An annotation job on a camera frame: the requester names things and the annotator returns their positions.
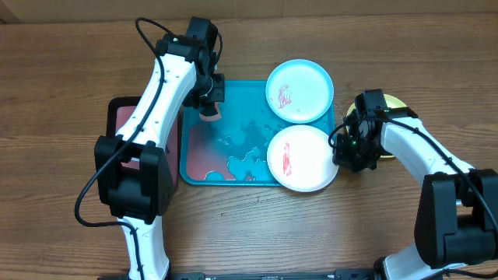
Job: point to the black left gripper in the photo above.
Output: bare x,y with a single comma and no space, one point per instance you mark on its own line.
219,96

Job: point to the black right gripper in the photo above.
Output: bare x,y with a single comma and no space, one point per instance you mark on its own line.
347,159

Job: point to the pink and green sponge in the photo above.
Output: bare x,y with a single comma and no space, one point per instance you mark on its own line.
210,112

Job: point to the yellow plate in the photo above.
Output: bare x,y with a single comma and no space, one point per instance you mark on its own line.
392,102

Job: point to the white plate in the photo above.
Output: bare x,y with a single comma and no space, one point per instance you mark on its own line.
300,158

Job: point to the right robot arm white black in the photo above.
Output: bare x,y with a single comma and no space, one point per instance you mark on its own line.
456,222

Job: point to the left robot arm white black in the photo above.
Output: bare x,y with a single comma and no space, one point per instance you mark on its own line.
133,176

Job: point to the teal plastic tray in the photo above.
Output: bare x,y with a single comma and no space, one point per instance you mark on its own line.
233,150

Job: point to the black tray with pink water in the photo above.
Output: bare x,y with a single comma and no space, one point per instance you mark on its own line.
119,111

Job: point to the light blue plate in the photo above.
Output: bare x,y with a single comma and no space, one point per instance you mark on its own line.
299,91

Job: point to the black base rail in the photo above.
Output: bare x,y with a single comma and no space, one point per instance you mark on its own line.
338,274

